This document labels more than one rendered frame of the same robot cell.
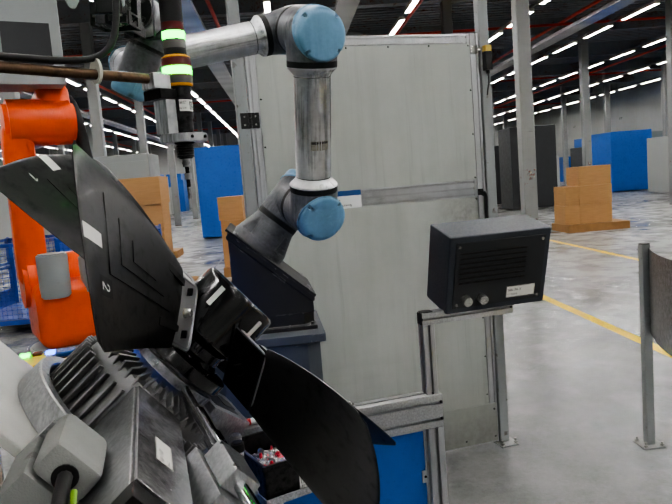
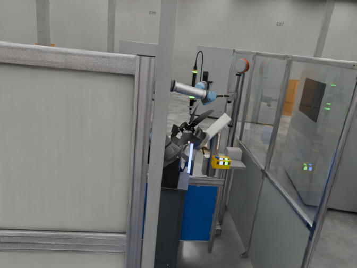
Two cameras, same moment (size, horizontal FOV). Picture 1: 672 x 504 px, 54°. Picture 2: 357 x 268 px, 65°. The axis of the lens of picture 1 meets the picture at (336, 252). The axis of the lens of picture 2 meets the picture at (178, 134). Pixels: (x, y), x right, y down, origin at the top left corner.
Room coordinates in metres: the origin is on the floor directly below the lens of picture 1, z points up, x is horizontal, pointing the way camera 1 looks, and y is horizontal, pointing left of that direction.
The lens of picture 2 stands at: (3.74, 0.57, 2.05)
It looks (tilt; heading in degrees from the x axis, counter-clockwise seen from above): 18 degrees down; 189
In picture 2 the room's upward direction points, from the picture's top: 6 degrees clockwise
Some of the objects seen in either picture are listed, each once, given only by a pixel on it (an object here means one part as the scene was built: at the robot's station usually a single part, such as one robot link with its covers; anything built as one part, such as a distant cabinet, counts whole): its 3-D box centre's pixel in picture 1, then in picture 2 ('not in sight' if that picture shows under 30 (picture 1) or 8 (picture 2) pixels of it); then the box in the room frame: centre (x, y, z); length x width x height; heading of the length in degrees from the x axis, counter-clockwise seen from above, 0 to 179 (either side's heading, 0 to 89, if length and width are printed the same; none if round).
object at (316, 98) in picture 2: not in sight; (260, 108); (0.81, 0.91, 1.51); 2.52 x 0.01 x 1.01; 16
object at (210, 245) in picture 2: not in sight; (214, 219); (1.26, 0.63, 0.39); 0.04 x 0.04 x 0.78; 16
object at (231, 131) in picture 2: not in sight; (228, 147); (0.45, 0.67, 0.90); 0.08 x 0.06 x 1.80; 51
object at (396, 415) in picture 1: (251, 442); (177, 179); (1.38, 0.22, 0.82); 0.90 x 0.04 x 0.08; 106
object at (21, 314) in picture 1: (25, 280); not in sight; (7.47, 3.60, 0.49); 1.27 x 0.88 x 0.98; 4
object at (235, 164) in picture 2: not in sight; (231, 160); (0.74, 0.71, 0.85); 0.36 x 0.24 x 0.03; 16
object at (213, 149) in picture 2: not in sight; (209, 180); (0.78, 0.50, 0.58); 0.09 x 0.05 x 1.15; 16
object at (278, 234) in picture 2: not in sight; (243, 193); (0.81, 0.91, 0.50); 2.59 x 0.03 x 0.91; 16
